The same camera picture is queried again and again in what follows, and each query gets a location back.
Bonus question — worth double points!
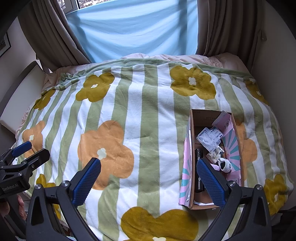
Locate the blue labelled floss pick box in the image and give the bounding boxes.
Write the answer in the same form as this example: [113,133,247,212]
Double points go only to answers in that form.
[209,126,223,144]

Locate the pink fluffy socks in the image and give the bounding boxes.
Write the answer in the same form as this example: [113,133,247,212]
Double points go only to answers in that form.
[210,163,221,172]

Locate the clear floss pick case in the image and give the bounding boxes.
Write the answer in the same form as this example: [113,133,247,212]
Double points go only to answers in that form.
[196,128,220,152]

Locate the printed tissue pack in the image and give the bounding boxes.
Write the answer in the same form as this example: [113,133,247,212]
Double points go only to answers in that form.
[206,146,225,164]

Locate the framed wall picture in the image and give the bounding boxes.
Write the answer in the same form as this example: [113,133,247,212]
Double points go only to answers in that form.
[0,33,11,57]

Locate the brown curtain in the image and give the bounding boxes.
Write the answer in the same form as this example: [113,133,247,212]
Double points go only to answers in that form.
[196,0,264,71]
[18,1,91,72]

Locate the light blue sheet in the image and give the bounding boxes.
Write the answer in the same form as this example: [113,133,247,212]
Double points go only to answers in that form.
[66,1,198,63]

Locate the white panda sock roll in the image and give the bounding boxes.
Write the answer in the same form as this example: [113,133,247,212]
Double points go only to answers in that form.
[217,158,232,173]

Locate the cardboard box pink patterned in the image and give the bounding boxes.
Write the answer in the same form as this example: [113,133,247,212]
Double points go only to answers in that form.
[179,109,244,210]

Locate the left brown curtain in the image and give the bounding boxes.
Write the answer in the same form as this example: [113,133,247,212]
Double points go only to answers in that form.
[18,1,91,72]

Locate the window frame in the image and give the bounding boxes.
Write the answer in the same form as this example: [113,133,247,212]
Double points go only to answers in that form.
[58,0,109,14]

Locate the person's left hand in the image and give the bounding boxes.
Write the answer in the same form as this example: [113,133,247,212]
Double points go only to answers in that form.
[0,195,27,220]

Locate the floral striped blanket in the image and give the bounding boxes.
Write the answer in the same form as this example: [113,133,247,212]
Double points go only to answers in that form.
[16,59,293,240]

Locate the white headboard panel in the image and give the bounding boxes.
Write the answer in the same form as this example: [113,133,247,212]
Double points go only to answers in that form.
[1,61,45,133]

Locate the black bag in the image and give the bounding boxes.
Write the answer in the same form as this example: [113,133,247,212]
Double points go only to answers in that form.
[194,148,206,193]

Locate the right brown curtain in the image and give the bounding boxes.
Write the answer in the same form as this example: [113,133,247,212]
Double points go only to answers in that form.
[196,0,264,71]

